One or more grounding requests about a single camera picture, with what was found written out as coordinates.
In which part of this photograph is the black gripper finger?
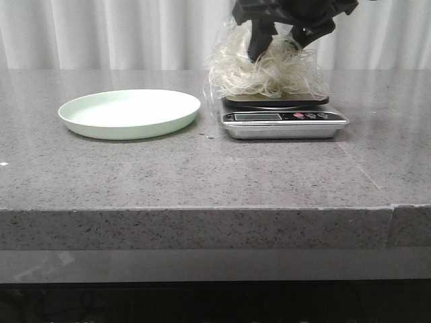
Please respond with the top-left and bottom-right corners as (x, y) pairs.
(288, 19), (335, 49)
(248, 20), (277, 62)

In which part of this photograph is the white pleated curtain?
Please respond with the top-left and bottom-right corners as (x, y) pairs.
(1, 1), (430, 70)

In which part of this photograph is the pale green round plate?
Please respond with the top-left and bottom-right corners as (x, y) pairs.
(58, 89), (201, 141)

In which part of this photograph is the white vermicelli noodle bundle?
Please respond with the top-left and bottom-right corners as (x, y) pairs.
(203, 17), (329, 99)

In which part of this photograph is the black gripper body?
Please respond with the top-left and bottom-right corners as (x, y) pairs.
(232, 1), (358, 26)

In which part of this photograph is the black silver kitchen scale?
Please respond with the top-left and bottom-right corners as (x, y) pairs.
(220, 94), (349, 140)

